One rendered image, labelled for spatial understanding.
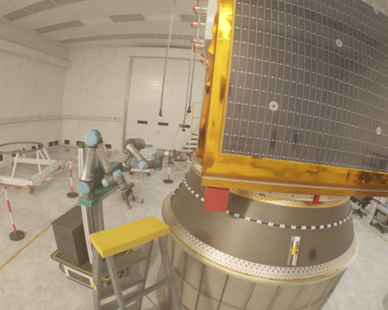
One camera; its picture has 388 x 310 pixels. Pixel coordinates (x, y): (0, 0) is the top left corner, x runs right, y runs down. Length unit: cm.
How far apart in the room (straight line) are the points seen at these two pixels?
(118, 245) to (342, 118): 136
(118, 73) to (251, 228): 972
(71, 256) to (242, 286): 193
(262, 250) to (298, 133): 78
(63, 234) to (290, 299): 230
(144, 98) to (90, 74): 335
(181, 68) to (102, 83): 396
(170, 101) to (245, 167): 851
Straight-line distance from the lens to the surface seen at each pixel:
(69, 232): 242
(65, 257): 279
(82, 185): 176
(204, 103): 110
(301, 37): 124
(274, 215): 142
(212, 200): 116
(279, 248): 144
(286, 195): 139
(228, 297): 167
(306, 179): 127
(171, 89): 951
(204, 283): 169
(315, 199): 147
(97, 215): 253
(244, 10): 118
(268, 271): 144
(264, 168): 114
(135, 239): 103
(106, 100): 1049
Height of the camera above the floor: 212
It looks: 11 degrees down
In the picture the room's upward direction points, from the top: 6 degrees clockwise
